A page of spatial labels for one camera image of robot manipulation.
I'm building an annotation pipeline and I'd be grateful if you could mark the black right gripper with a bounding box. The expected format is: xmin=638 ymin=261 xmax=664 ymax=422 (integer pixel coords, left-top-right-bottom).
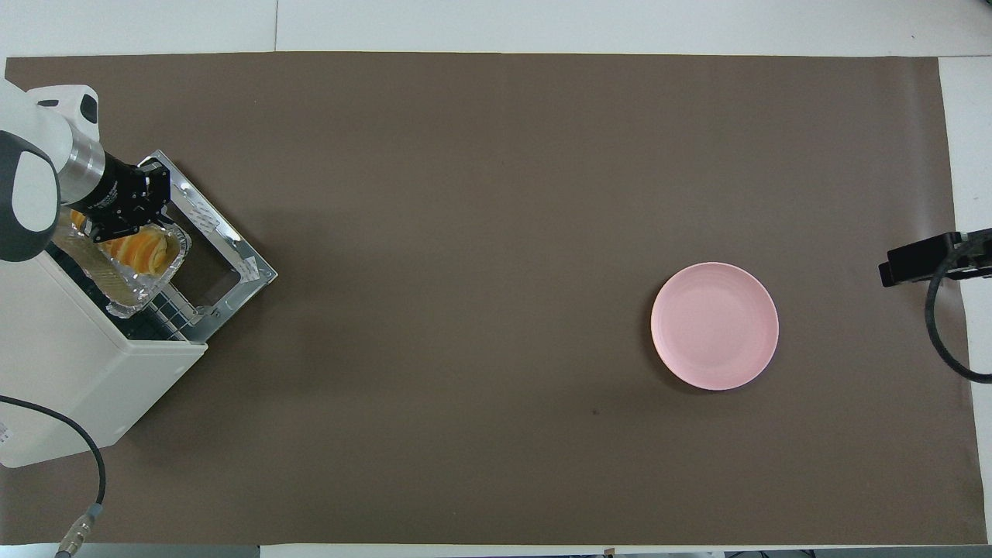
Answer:
xmin=878 ymin=226 xmax=992 ymax=288

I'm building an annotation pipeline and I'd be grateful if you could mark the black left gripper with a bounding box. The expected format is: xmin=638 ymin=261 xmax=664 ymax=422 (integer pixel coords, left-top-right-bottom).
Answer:
xmin=76 ymin=151 xmax=174 ymax=246

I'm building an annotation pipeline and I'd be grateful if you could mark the orange sliced bread loaf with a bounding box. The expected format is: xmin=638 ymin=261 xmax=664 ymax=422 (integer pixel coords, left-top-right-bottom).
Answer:
xmin=70 ymin=209 xmax=179 ymax=277

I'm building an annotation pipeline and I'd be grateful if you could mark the aluminium foil tray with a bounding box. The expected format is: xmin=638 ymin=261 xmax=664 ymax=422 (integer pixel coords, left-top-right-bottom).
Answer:
xmin=50 ymin=208 xmax=192 ymax=319

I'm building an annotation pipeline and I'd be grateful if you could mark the white toaster oven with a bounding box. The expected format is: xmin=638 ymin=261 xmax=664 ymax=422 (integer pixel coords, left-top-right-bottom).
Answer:
xmin=0 ymin=232 xmax=208 ymax=469

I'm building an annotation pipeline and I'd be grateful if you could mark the pink round plate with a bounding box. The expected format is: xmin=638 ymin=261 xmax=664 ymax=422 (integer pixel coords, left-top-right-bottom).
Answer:
xmin=650 ymin=262 xmax=780 ymax=391

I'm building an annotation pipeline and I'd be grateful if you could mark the brown paper table mat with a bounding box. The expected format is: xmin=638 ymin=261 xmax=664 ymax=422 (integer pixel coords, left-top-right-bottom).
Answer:
xmin=0 ymin=52 xmax=987 ymax=546

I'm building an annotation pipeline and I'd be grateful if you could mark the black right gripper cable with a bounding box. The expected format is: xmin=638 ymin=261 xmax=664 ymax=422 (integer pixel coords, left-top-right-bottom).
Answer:
xmin=925 ymin=236 xmax=992 ymax=385

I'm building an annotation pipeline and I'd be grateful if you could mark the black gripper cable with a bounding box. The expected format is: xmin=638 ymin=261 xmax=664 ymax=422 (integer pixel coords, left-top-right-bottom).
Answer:
xmin=925 ymin=236 xmax=992 ymax=385
xmin=0 ymin=394 xmax=107 ymax=558

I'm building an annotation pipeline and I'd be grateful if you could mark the glass oven door metal frame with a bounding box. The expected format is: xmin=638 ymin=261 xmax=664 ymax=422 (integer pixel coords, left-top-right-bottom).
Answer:
xmin=99 ymin=150 xmax=278 ymax=344

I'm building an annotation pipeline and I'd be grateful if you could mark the metal wire oven rack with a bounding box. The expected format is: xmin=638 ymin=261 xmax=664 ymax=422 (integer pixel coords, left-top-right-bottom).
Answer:
xmin=70 ymin=256 xmax=195 ymax=343

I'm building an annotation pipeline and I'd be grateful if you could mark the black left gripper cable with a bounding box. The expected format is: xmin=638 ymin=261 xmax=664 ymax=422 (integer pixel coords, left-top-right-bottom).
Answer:
xmin=0 ymin=394 xmax=107 ymax=558

